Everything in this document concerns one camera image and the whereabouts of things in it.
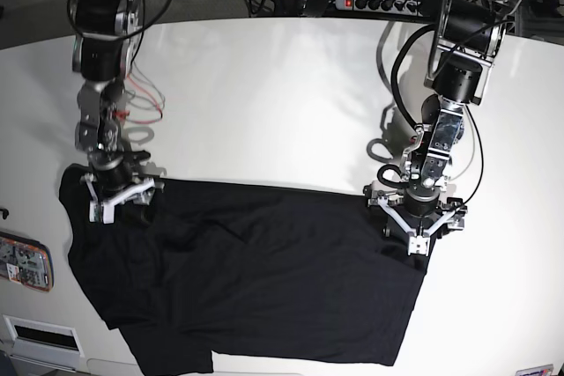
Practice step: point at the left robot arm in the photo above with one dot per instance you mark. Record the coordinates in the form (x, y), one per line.
(467, 38)

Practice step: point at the white vented box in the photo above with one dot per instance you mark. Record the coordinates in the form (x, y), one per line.
(46, 344)

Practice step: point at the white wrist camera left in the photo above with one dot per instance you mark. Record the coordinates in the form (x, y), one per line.
(419, 245)

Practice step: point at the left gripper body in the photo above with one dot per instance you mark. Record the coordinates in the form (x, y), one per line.
(401, 212)

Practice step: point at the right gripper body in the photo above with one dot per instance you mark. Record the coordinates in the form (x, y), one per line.
(114, 177)

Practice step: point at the black power strip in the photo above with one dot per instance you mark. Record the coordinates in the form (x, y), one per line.
(407, 8)

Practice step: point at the orange framed circuit board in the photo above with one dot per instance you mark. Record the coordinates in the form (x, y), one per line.
(26, 262)

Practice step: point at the black T-shirt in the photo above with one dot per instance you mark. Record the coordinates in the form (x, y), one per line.
(244, 270)

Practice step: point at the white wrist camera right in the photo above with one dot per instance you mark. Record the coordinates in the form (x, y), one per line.
(103, 213)

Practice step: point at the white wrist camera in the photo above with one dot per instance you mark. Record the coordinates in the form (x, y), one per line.
(103, 213)
(419, 245)

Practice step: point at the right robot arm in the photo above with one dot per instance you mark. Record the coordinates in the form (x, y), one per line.
(107, 39)

